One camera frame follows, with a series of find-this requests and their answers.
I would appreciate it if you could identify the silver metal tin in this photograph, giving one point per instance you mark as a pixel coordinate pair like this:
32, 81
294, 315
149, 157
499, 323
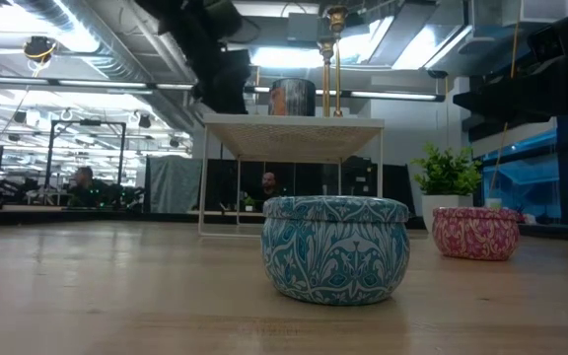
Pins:
294, 98

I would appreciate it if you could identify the tall thin gold candlestick holder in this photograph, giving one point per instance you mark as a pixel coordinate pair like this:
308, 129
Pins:
337, 74

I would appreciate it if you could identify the pink patterned candle tin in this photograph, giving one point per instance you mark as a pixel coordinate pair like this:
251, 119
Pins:
475, 234

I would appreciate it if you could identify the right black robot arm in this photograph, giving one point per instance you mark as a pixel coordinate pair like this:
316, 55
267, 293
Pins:
535, 84

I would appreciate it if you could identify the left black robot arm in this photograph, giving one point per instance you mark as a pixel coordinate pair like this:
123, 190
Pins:
215, 64

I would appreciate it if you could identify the person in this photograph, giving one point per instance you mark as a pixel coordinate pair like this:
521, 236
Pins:
87, 190
268, 185

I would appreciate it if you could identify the white perforated metal shelf riser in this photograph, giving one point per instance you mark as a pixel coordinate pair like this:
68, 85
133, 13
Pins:
291, 135

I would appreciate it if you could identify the small green desk plant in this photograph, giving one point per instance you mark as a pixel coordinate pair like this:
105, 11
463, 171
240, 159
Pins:
249, 202

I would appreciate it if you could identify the grey fabric cover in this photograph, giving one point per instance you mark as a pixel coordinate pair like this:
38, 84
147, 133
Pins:
173, 185

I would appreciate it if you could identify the long ceiling light tube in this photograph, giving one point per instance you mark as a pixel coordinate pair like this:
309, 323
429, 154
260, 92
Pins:
392, 95
104, 84

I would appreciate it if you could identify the green plant in white pot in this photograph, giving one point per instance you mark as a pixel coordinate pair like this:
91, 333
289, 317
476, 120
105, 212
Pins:
444, 212

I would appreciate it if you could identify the pale green cup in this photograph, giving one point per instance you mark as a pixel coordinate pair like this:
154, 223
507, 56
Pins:
493, 202

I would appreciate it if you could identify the black round ceiling device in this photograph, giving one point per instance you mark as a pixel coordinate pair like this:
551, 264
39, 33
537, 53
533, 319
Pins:
40, 48

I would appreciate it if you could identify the black metal stand frame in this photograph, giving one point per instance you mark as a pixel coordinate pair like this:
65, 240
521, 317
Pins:
87, 122

